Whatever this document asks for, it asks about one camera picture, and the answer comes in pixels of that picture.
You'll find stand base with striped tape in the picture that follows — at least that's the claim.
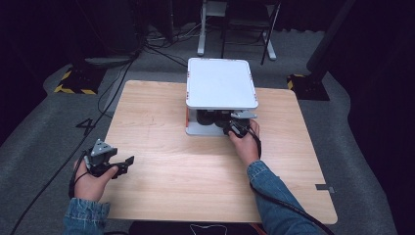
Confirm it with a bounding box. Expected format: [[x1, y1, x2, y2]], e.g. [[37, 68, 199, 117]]
[[286, 73, 331, 102], [53, 66, 108, 96]]

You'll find white two-tier shoe rack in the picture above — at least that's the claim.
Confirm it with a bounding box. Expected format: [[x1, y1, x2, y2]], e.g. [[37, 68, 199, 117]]
[[184, 57, 259, 137]]

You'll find long black floor cable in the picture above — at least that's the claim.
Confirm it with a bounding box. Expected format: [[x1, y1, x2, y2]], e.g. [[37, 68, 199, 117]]
[[9, 58, 135, 235]]

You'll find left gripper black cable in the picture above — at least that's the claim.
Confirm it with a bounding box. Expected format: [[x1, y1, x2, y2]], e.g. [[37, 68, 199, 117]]
[[67, 150, 90, 200]]

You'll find orange strap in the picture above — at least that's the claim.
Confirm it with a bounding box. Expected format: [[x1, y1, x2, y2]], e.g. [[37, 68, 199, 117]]
[[250, 222, 267, 235]]

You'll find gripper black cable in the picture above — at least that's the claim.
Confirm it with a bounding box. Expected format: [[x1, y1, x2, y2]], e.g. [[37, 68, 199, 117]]
[[67, 150, 90, 200], [245, 127, 337, 235]]

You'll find white desk leg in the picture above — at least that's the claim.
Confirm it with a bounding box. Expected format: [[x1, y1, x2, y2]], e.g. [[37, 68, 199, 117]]
[[260, 28, 278, 62], [197, 0, 210, 57]]

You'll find black floor cable bundle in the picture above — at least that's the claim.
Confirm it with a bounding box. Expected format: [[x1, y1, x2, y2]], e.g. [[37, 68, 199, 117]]
[[142, 22, 204, 69]]

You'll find person's dark clothing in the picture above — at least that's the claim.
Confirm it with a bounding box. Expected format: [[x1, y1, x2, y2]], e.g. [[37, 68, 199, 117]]
[[127, 220, 262, 235]]

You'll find white cord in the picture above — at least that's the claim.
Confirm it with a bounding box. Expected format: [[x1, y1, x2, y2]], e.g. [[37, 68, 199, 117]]
[[189, 223, 228, 235]]

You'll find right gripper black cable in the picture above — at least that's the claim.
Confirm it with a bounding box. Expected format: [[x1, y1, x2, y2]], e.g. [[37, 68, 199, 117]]
[[245, 127, 337, 235]]

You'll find black slanted stand pole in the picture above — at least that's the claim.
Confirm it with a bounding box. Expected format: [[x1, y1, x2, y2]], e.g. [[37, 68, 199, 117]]
[[305, 0, 357, 75]]

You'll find person's left hand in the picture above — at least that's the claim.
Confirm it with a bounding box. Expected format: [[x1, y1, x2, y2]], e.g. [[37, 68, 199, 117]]
[[72, 159, 119, 203]]

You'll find grey tape piece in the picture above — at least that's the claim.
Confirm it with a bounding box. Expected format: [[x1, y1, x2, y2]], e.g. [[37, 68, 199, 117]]
[[314, 183, 336, 194]]

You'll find person's right hand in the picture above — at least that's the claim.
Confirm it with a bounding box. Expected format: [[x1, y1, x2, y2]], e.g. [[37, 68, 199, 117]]
[[227, 118, 261, 166]]

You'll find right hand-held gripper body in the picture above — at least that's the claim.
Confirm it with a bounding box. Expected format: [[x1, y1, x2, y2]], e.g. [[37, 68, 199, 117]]
[[222, 110, 258, 139]]

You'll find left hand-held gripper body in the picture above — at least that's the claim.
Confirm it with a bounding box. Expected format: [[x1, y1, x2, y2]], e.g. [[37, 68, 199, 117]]
[[82, 138, 127, 179]]

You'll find black folding chair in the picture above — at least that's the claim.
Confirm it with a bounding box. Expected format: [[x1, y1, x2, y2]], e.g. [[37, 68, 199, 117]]
[[220, 0, 282, 66]]

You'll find grey flat base plate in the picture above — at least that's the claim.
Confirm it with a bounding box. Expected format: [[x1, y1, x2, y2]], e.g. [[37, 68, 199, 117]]
[[83, 56, 134, 68]]

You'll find black sandal with blue straps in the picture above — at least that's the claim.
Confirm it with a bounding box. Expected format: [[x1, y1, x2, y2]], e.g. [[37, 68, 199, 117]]
[[213, 110, 235, 129]]

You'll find plain black sandal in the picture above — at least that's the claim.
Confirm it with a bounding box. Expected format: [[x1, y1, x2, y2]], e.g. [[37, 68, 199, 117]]
[[196, 110, 217, 127]]

